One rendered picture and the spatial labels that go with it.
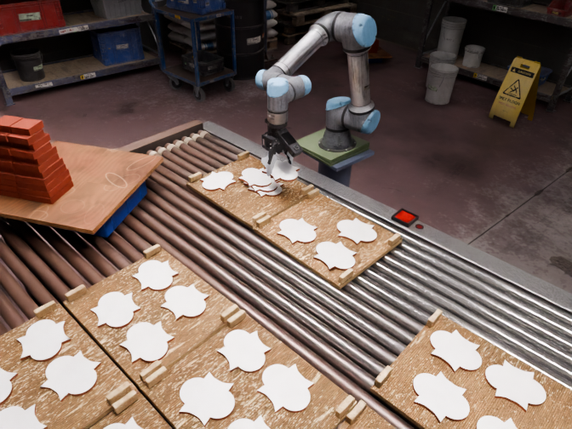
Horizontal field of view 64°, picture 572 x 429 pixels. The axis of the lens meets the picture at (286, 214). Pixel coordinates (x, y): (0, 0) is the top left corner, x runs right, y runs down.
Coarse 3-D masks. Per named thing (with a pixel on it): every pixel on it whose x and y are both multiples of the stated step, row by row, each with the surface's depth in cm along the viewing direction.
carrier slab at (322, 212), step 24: (288, 216) 174; (312, 216) 175; (336, 216) 175; (360, 216) 175; (288, 240) 163; (336, 240) 164; (384, 240) 164; (312, 264) 153; (360, 264) 154; (336, 288) 147
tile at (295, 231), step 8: (280, 224) 169; (288, 224) 169; (296, 224) 169; (304, 224) 169; (280, 232) 165; (288, 232) 165; (296, 232) 165; (304, 232) 165; (312, 232) 165; (296, 240) 162; (304, 240) 162; (312, 240) 162
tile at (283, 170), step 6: (276, 162) 183; (282, 162) 184; (276, 168) 180; (282, 168) 180; (288, 168) 181; (294, 168) 181; (270, 174) 177; (276, 174) 177; (282, 174) 177; (288, 174) 177; (294, 174) 177; (276, 180) 175; (288, 180) 175
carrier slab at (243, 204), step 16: (256, 160) 208; (240, 176) 197; (208, 192) 186; (224, 192) 186; (240, 192) 187; (288, 192) 187; (224, 208) 178; (240, 208) 178; (256, 208) 178; (272, 208) 179; (288, 208) 181
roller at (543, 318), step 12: (204, 144) 225; (228, 156) 215; (408, 252) 164; (420, 252) 162; (432, 264) 159; (444, 264) 157; (456, 276) 154; (468, 276) 153; (480, 288) 150; (492, 288) 148; (504, 300) 145; (516, 300) 144; (528, 312) 141; (540, 312) 140; (552, 324) 138; (564, 324) 137
